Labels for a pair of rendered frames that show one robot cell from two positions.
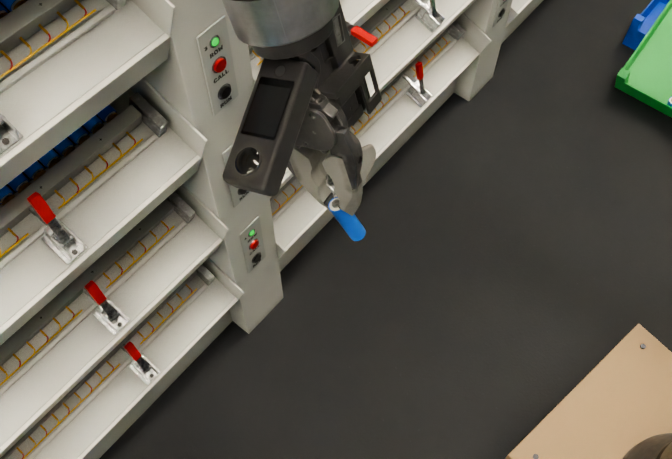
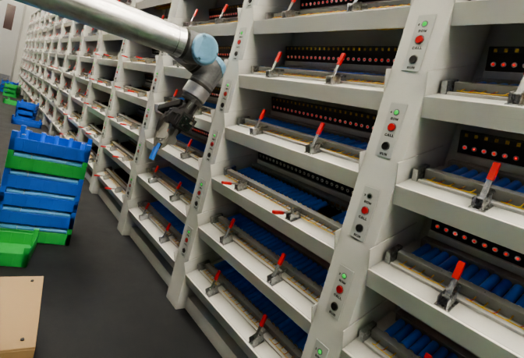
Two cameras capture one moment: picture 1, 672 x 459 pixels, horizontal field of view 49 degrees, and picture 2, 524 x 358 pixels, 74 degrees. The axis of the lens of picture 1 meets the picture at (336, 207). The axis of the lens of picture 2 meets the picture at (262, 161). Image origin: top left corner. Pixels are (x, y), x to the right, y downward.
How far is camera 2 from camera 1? 156 cm
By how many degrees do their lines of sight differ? 90
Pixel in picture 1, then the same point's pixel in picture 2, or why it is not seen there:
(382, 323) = (138, 328)
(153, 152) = not seen: hidden behind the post
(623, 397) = (12, 317)
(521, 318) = not seen: outside the picture
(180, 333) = (171, 248)
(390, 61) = (249, 263)
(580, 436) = (19, 295)
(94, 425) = (154, 232)
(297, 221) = (199, 281)
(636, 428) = not seen: outside the picture
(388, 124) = (239, 323)
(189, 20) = (214, 123)
